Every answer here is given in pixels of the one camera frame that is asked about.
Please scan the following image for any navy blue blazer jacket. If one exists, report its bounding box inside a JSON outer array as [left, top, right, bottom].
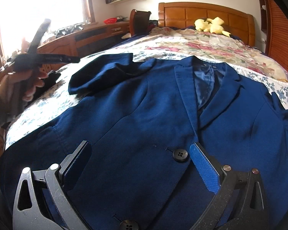
[[0, 53, 288, 229]]

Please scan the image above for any person's left hand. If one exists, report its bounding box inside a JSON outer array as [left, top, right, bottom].
[[0, 70, 48, 104]]

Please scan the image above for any wooden desk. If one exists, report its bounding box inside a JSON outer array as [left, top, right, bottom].
[[0, 21, 131, 91]]

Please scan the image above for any window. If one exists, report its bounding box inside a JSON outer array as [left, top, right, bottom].
[[0, 0, 95, 59]]

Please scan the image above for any red bowl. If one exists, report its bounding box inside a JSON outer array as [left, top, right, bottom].
[[103, 17, 118, 25]]

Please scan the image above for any wooden chair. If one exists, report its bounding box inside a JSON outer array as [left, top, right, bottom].
[[129, 9, 151, 36]]

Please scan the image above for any blue floral white bedsheet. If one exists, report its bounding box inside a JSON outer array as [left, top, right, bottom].
[[4, 34, 288, 180]]

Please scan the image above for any pink floral quilt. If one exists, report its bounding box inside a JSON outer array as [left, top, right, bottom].
[[147, 27, 288, 82]]

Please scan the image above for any wooden louvered wardrobe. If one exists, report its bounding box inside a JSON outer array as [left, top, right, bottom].
[[260, 0, 288, 72]]

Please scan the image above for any yellow plush toy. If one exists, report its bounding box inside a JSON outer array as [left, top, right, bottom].
[[194, 17, 231, 37]]

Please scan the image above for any wooden bed headboard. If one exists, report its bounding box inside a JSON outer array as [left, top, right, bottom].
[[158, 2, 255, 47]]

